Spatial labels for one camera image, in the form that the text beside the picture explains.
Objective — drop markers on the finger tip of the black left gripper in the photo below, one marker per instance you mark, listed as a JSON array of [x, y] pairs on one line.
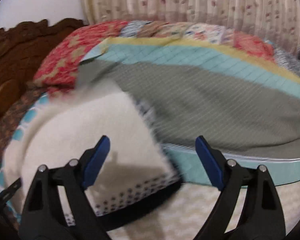
[[8, 193]]

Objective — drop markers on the floral beige curtain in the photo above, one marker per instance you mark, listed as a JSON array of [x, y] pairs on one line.
[[275, 20]]

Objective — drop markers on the carved wooden headboard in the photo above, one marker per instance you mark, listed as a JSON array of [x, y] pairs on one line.
[[22, 49]]

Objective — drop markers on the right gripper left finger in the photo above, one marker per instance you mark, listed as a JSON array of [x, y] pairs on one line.
[[56, 206]]

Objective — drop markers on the white navy patterned fleece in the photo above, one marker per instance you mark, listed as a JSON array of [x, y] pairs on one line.
[[55, 131]]

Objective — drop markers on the red floral pillow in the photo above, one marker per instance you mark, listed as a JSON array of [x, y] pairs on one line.
[[58, 71]]

